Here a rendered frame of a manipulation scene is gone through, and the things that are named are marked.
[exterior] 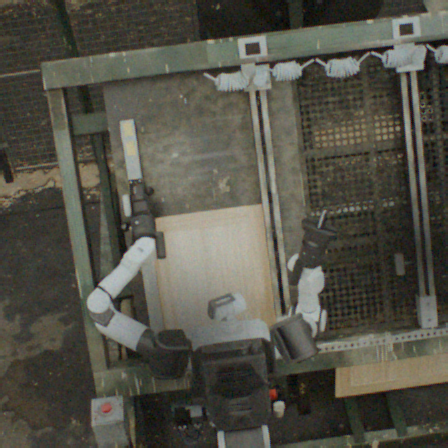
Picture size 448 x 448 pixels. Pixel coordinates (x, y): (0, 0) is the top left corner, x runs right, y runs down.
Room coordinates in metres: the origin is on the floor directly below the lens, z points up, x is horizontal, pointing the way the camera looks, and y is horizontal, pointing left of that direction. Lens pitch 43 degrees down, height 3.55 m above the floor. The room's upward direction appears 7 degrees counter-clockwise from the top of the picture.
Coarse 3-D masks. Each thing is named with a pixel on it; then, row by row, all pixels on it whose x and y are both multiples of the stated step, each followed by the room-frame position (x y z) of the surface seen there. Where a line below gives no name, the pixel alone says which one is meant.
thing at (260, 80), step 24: (240, 48) 2.64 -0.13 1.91; (264, 48) 2.64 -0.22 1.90; (264, 72) 2.48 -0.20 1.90; (264, 96) 2.57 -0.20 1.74; (264, 120) 2.53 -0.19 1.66; (264, 144) 2.48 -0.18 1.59; (264, 168) 2.45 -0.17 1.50; (264, 192) 2.38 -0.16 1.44; (264, 216) 2.34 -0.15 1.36; (288, 288) 2.18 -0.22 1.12; (288, 312) 2.13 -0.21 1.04
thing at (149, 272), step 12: (132, 120) 2.57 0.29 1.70; (132, 132) 2.55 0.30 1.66; (132, 156) 2.50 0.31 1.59; (132, 168) 2.48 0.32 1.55; (144, 276) 2.25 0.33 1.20; (156, 276) 2.25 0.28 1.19; (156, 288) 2.23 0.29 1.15; (156, 300) 2.20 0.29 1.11; (156, 312) 2.17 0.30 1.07; (156, 324) 2.15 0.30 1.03
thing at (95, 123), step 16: (352, 80) 2.68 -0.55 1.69; (384, 80) 2.67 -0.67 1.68; (320, 96) 2.65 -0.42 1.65; (96, 112) 2.68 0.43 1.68; (80, 128) 2.63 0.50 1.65; (96, 128) 2.63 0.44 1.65; (96, 144) 2.61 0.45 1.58; (112, 208) 2.47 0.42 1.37; (112, 224) 2.44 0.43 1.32; (112, 240) 2.40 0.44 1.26; (400, 240) 2.34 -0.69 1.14; (112, 256) 2.37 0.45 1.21; (336, 256) 2.31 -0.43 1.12; (384, 256) 2.30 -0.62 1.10; (128, 288) 2.28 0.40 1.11
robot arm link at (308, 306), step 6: (300, 294) 2.00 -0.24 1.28; (300, 300) 2.00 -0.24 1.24; (306, 300) 1.99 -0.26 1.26; (312, 300) 1.99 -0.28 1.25; (294, 306) 2.04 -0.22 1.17; (300, 306) 2.01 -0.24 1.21; (306, 306) 1.99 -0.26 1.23; (312, 306) 1.99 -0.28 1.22; (318, 306) 2.02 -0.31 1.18; (294, 312) 2.01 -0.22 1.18; (306, 312) 2.00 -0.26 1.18; (312, 312) 2.00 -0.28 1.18; (318, 312) 1.99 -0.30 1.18
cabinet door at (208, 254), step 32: (160, 224) 2.37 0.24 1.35; (192, 224) 2.37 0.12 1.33; (224, 224) 2.36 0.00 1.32; (256, 224) 2.36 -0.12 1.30; (192, 256) 2.30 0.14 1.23; (224, 256) 2.30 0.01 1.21; (256, 256) 2.29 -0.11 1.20; (160, 288) 2.24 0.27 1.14; (192, 288) 2.24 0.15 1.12; (224, 288) 2.23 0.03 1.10; (256, 288) 2.22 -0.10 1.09; (192, 320) 2.17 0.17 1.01
